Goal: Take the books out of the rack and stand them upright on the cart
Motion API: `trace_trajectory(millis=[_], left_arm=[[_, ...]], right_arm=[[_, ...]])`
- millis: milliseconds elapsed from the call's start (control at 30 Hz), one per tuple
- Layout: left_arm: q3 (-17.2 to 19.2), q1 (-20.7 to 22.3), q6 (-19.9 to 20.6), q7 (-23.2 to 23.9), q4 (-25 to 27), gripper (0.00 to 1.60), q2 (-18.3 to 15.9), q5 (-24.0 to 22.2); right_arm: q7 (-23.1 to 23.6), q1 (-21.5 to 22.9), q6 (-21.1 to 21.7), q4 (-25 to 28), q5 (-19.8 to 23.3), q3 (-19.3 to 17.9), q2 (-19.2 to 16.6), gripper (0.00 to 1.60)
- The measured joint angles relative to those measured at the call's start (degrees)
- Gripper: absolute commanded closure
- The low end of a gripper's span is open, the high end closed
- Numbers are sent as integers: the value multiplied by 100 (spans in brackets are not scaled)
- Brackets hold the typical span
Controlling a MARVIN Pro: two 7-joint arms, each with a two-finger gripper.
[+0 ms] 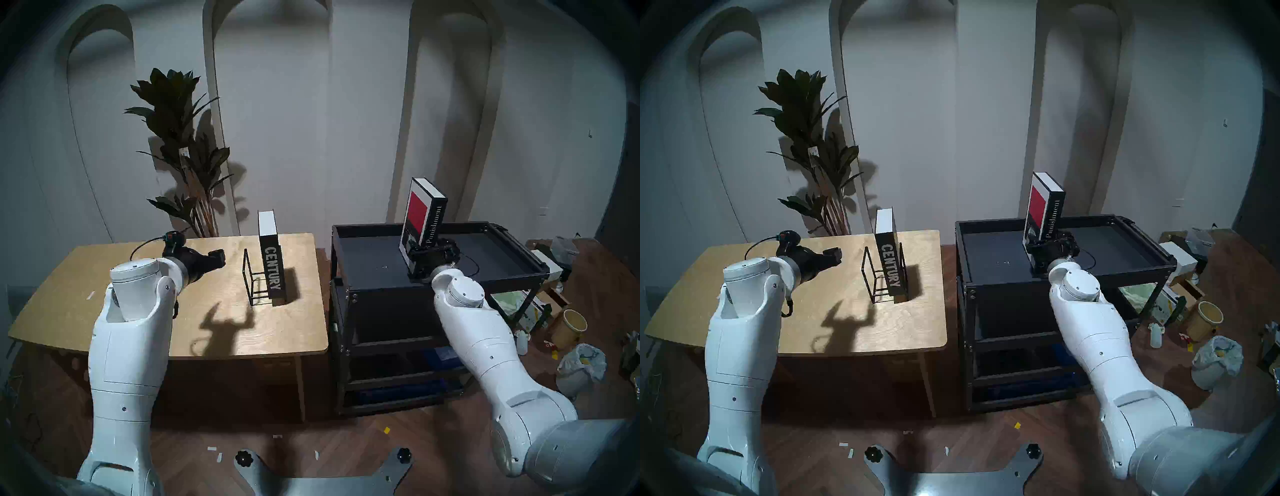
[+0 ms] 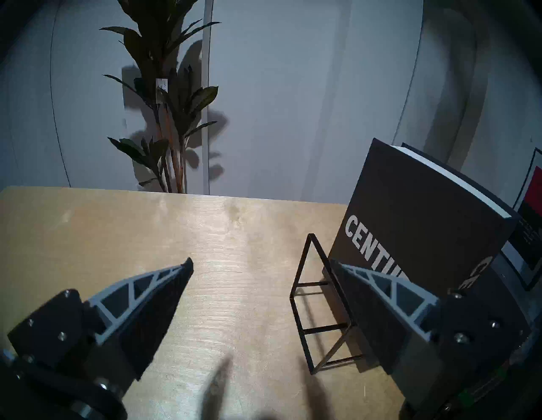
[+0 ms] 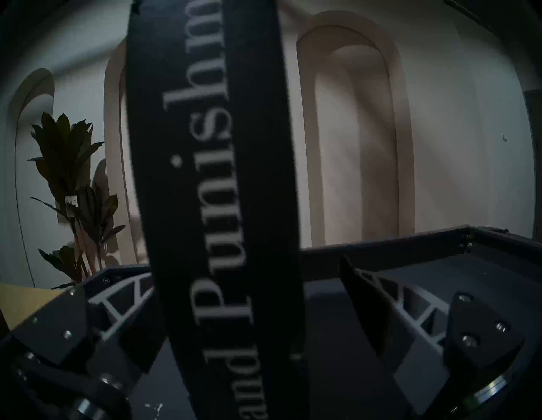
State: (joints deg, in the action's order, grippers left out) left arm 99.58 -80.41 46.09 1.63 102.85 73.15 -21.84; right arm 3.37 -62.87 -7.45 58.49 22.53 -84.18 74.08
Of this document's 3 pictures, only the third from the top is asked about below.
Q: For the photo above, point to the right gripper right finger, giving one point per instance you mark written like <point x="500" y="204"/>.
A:
<point x="381" y="313"/>

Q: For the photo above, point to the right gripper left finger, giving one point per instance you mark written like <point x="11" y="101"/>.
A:
<point x="51" y="330"/>

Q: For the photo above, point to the black Crime and Punishment book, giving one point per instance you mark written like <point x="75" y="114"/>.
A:
<point x="220" y="190"/>

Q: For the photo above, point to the black metal utility cart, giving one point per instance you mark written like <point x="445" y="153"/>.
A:
<point x="499" y="271"/>

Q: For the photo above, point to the tall dark green plant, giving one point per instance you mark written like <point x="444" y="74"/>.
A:
<point x="70" y="169"/>

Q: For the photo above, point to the dark door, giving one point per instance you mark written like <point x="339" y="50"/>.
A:
<point x="534" y="169"/>

